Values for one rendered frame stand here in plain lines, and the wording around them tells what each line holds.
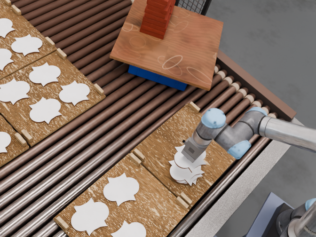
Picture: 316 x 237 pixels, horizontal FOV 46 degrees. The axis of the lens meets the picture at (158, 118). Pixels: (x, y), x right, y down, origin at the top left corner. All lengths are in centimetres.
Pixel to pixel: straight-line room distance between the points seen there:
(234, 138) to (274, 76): 235
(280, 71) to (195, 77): 198
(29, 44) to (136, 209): 94
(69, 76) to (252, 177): 97
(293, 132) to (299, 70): 254
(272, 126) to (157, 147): 55
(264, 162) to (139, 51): 80
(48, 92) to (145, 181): 60
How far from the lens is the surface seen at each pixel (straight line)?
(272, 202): 181
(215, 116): 128
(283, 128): 131
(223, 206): 164
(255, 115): 136
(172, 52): 186
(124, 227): 147
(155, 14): 182
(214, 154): 171
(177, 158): 151
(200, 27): 205
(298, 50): 401
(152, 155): 162
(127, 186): 153
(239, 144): 128
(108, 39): 201
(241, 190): 171
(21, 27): 201
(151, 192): 154
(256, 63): 361
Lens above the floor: 234
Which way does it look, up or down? 55 degrees down
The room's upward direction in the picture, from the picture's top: 22 degrees clockwise
